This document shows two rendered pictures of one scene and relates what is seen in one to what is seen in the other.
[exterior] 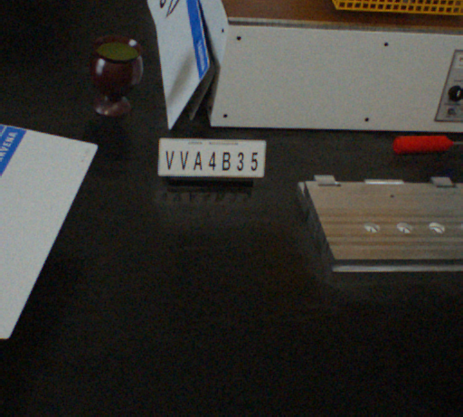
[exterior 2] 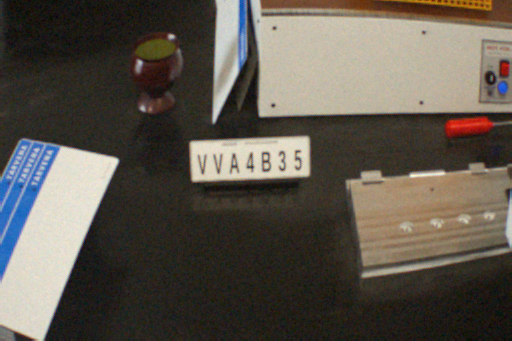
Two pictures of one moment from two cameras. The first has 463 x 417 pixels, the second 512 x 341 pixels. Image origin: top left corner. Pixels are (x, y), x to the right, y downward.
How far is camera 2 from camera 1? 30 cm
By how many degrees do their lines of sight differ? 10
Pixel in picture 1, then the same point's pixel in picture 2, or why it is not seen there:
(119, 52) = (158, 49)
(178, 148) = (211, 151)
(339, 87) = (389, 71)
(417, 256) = (441, 251)
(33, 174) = (61, 193)
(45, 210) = (69, 230)
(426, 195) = (461, 185)
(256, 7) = not seen: outside the picture
